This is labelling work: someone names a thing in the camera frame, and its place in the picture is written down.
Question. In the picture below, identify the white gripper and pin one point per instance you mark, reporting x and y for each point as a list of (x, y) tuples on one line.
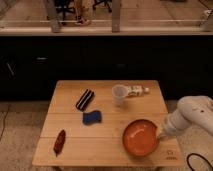
[(173, 124)]

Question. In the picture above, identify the dark red brown object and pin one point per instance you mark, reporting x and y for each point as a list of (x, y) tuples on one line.
[(59, 143)]

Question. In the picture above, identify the white patterned bottle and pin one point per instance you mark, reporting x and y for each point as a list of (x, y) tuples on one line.
[(137, 90)]

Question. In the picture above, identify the wooden table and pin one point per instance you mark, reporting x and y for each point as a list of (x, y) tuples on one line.
[(100, 144)]

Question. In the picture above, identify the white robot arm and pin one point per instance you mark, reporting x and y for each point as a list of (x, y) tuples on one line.
[(197, 110)]

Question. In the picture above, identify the clear plastic cup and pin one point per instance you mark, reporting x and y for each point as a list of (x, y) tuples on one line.
[(119, 92)]

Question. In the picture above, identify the person legs in background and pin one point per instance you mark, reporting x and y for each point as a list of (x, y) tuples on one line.
[(79, 11)]

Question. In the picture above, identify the blue sponge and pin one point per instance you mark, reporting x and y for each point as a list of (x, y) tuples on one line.
[(92, 117)]

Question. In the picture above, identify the black office chair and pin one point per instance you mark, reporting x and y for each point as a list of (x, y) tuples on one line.
[(63, 7)]

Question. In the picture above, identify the orange ceramic bowl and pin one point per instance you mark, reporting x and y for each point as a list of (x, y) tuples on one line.
[(139, 138)]

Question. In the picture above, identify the black white striped case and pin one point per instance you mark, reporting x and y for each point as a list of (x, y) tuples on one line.
[(84, 100)]

